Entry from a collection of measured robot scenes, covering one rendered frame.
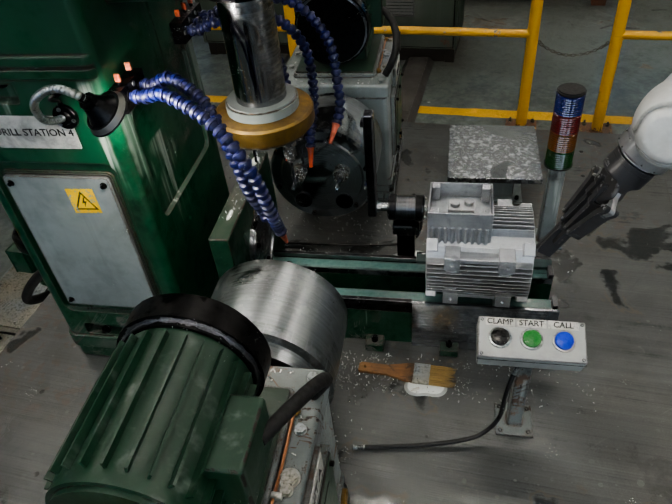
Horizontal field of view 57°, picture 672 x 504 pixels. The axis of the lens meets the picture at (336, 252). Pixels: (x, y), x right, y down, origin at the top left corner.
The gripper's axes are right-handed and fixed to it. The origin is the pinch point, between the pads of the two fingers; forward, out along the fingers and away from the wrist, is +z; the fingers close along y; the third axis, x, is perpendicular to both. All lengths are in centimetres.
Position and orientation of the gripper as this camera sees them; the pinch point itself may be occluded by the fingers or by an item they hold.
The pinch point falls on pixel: (554, 239)
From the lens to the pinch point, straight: 118.1
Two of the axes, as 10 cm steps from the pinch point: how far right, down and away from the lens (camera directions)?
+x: 8.9, 4.1, 1.8
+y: -1.6, 6.6, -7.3
